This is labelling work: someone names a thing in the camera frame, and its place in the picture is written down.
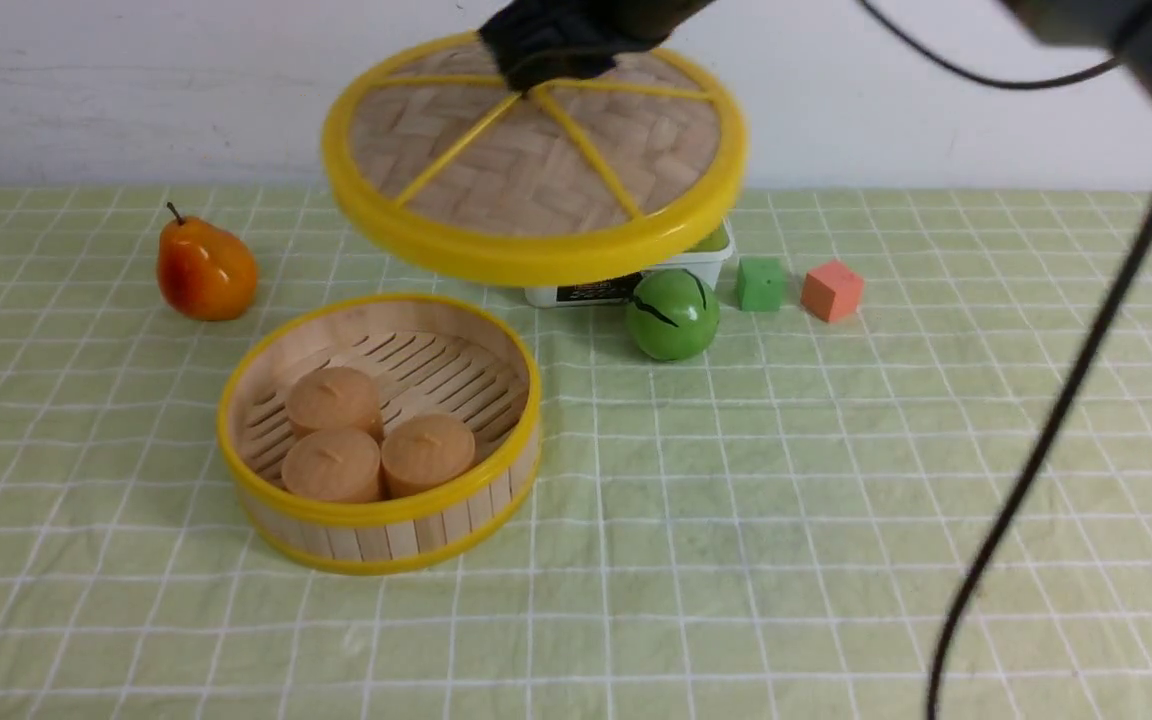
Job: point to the green lidded white storage box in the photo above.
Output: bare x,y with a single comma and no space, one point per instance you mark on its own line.
705,260

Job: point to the green checkered tablecloth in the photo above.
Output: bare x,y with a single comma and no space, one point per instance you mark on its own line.
769,532

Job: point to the orange toy pear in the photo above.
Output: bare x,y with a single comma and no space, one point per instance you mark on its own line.
204,272

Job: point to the yellow woven bamboo steamer lid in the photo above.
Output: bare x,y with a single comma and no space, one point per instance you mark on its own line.
432,158

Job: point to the yellow rimmed bamboo steamer basket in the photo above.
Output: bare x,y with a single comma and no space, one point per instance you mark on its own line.
429,354

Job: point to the green foam cube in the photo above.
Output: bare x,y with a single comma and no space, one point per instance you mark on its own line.
761,284

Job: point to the tan steamed bun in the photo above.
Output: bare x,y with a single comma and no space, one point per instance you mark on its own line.
341,465
425,452
335,397

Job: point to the front left tan steamed bun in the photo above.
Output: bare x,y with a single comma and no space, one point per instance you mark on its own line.
341,465

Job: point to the back tan steamed bun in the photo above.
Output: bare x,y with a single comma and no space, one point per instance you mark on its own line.
335,397

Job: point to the green toy apple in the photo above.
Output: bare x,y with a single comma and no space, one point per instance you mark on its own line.
672,315

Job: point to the orange foam cube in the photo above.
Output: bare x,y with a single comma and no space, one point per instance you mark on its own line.
832,291

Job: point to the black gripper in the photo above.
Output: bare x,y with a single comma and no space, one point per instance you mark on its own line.
534,42

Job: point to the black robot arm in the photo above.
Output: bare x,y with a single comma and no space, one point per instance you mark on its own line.
1123,29

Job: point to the front right tan steamed bun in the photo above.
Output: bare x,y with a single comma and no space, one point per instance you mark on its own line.
425,452

